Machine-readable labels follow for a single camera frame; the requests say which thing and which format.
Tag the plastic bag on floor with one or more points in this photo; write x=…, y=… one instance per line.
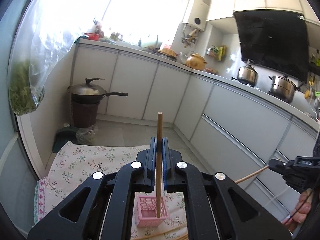
x=86, y=136

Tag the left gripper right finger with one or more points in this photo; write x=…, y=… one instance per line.
x=173, y=182

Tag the black range hood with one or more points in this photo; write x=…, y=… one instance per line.
x=275, y=39

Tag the woven basket on counter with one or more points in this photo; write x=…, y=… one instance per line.
x=168, y=52

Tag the yellow clay pot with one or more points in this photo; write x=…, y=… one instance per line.
x=195, y=61

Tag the steel stock pot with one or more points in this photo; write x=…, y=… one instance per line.
x=283, y=88

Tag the plastic bag of greens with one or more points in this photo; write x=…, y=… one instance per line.
x=41, y=42

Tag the pink perforated utensil basket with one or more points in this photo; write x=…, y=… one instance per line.
x=145, y=211

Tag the person's right hand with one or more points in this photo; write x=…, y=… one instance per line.
x=300, y=211

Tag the dark brown bin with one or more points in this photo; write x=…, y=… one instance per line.
x=84, y=115

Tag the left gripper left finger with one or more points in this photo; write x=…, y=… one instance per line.
x=145, y=181

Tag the white water heater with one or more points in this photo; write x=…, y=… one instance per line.
x=196, y=14

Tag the red basket on counter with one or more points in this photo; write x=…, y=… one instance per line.
x=92, y=36

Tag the steel kettle pot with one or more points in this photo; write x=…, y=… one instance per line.
x=247, y=74

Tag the packets on wall rack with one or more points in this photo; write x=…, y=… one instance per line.
x=217, y=53

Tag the floral tablecloth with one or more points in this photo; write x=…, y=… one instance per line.
x=74, y=164

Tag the black wok with lid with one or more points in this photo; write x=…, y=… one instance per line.
x=89, y=93

